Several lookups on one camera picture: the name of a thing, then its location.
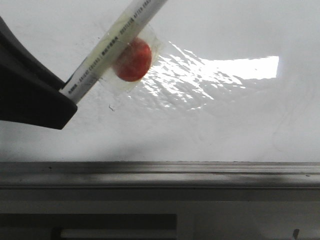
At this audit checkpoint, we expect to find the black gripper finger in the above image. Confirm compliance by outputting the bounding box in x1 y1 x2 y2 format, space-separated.
0 20 78 130

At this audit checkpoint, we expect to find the white whiteboard marker pen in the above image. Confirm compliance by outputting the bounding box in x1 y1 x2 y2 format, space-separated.
59 0 166 104

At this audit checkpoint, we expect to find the white whiteboard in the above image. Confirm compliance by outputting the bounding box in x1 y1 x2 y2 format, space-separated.
0 0 320 162

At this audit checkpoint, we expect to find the clear adhesive tape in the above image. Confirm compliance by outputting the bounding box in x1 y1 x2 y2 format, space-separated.
72 0 164 91

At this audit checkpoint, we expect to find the red round magnet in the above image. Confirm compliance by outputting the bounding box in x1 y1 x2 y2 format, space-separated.
113 38 152 82

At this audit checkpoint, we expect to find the aluminium whiteboard frame rail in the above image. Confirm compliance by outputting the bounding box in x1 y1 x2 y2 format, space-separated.
0 161 320 189

